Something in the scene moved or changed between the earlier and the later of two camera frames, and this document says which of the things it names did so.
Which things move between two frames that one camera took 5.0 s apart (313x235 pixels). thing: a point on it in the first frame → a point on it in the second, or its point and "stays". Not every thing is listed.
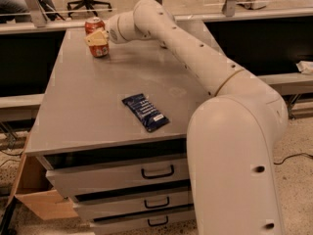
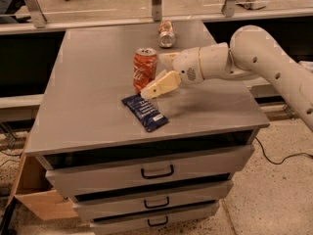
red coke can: [92, 25] → [144, 68]
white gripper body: [111, 28] → [186, 66]
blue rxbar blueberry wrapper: [147, 112] stays
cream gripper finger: [98, 38] → [164, 80]
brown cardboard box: [34, 190] stays
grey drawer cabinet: [96, 151] stays
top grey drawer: [90, 174] stays
